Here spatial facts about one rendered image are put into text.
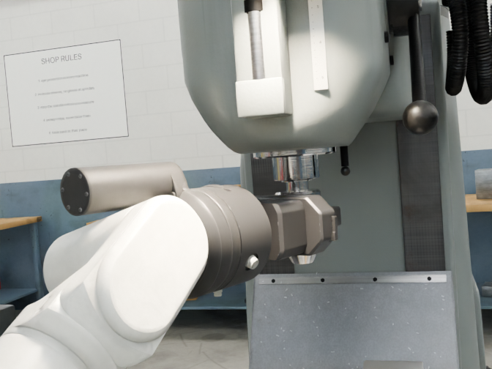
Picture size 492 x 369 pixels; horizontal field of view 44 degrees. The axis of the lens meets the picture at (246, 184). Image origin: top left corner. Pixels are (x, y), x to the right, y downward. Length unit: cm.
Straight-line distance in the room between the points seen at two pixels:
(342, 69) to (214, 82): 12
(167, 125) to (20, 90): 149
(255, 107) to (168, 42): 480
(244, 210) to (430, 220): 53
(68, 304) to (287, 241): 23
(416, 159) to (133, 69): 456
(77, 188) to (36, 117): 543
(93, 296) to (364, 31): 32
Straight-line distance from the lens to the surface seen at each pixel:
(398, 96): 71
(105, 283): 37
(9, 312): 88
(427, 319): 98
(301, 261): 62
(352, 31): 54
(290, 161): 60
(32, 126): 589
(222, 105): 55
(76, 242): 46
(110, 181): 44
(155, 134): 528
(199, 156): 513
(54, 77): 578
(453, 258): 101
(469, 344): 106
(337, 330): 99
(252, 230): 49
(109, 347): 38
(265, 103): 50
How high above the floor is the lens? 131
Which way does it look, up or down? 3 degrees down
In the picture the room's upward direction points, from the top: 4 degrees counter-clockwise
